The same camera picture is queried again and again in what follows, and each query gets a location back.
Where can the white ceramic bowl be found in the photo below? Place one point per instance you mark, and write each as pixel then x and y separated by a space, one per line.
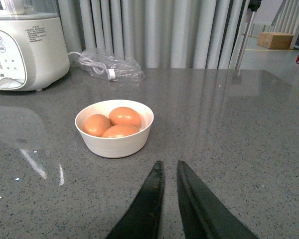
pixel 115 147

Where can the cardboard box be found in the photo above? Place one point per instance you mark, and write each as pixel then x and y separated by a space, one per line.
pixel 275 40

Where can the white Joyoung blender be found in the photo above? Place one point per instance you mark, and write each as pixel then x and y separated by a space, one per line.
pixel 33 52

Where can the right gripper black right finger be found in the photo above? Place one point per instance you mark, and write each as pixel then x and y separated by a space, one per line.
pixel 203 214

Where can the brown egg bowl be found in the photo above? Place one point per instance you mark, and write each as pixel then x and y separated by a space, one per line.
pixel 120 130
pixel 125 115
pixel 96 125

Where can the brown egg bowl left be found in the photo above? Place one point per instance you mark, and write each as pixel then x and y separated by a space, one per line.
pixel 96 125

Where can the clear plastic bag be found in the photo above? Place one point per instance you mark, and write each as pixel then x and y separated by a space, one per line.
pixel 101 64

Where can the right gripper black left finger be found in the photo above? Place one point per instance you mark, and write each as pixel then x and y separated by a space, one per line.
pixel 142 219

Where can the brown egg bowl back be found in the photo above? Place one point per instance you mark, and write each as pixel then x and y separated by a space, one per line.
pixel 125 115

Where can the brown egg bowl front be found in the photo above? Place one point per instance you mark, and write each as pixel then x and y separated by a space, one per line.
pixel 120 130

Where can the metal stand pole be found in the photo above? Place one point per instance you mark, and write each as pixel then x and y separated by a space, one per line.
pixel 253 6

